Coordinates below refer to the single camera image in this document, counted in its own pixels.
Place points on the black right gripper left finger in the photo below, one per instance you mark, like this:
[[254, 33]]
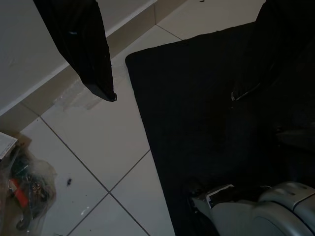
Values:
[[86, 49]]

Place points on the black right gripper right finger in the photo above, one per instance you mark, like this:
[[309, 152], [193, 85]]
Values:
[[283, 29]]

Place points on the cardboard box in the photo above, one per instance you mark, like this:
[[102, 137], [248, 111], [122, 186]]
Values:
[[9, 145]]

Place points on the black floor mat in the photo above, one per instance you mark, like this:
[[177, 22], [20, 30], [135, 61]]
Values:
[[197, 123]]

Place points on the clear plastic bag of rubbish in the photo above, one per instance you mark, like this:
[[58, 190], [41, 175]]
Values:
[[32, 186]]

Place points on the robot's silver right leg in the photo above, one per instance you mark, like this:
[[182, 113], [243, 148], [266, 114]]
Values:
[[246, 216]]

